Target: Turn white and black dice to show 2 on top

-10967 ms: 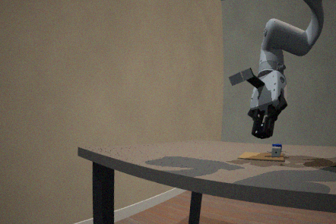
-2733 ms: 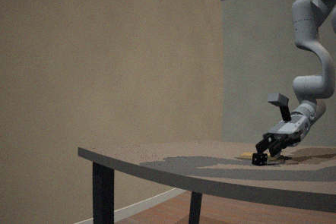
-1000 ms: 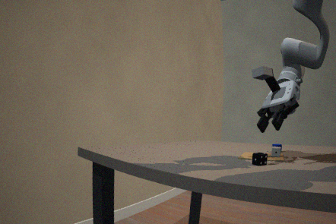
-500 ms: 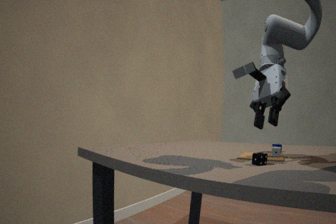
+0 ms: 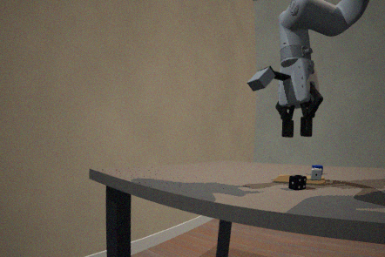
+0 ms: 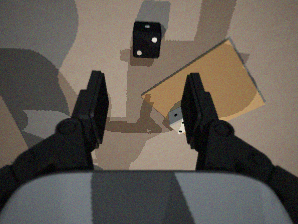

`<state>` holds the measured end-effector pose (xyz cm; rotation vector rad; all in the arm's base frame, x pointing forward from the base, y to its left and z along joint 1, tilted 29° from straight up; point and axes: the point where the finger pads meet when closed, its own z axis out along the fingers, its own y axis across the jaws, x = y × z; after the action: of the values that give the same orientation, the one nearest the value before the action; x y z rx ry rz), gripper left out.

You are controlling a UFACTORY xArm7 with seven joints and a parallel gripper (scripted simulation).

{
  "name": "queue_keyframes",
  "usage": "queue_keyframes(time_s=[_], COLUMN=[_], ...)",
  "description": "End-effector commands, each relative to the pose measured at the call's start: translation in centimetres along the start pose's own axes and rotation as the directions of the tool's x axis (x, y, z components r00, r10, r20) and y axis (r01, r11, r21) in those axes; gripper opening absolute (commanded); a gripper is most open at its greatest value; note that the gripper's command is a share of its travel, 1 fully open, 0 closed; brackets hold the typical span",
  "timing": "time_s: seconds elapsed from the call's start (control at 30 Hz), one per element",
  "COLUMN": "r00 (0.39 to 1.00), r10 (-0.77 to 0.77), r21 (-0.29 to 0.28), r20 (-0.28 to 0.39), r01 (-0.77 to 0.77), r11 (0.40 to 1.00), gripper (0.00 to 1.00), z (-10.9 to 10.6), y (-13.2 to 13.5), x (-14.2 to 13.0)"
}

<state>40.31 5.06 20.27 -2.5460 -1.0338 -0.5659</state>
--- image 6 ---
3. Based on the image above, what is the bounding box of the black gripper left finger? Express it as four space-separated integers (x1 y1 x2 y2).
0 70 109 212

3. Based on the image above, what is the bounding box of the black die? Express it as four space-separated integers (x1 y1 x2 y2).
133 21 162 59

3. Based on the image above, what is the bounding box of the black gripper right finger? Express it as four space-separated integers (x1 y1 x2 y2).
181 73 298 224

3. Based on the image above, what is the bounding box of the tan mat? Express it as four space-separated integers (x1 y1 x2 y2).
141 39 265 121

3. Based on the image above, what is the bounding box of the white die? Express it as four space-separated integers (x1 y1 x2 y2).
168 106 185 134

